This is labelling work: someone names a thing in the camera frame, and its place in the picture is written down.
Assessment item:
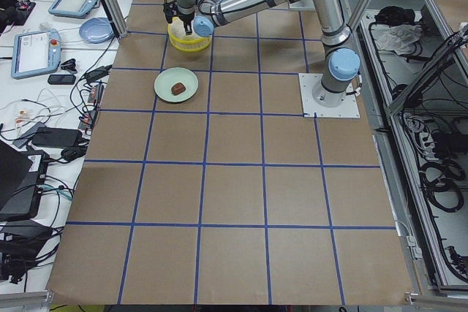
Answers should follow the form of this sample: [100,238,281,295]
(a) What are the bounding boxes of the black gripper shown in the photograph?
[163,0,193,35]

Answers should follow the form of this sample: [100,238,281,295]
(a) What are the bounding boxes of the yellow bamboo steamer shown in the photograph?
[167,18,211,53]

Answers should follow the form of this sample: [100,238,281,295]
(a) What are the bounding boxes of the brown steamed bun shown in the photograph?
[171,82,186,96]

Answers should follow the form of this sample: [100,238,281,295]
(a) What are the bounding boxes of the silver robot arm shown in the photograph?
[163,0,352,49]

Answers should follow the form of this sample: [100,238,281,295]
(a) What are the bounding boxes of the light green plate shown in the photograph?
[154,67,199,103]

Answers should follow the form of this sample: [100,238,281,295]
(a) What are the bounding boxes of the blue plate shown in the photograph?
[79,18,114,44]

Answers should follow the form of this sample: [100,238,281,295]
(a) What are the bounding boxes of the far blue teach pendant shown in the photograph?
[48,0,98,18]

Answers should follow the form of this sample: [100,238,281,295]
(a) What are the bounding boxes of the blue teach pendant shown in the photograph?
[11,29,61,80]
[48,0,98,18]

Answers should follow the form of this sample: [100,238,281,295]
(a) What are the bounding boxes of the black phone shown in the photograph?
[48,74,76,85]

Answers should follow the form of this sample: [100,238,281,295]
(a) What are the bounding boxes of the near blue teach pendant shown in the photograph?
[11,29,61,80]

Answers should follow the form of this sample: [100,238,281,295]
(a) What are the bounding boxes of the black power adapter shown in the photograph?
[31,127,82,148]

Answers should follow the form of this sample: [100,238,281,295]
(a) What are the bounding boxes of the crumpled white cloth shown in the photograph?
[376,24,423,56]

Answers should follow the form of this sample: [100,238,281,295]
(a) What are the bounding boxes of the black laptop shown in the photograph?
[1,142,48,221]

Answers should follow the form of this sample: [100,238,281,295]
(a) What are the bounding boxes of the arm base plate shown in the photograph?
[298,73,360,118]
[288,0,315,12]

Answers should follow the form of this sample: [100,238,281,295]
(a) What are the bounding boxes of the coiled black cables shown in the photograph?
[418,160,467,214]

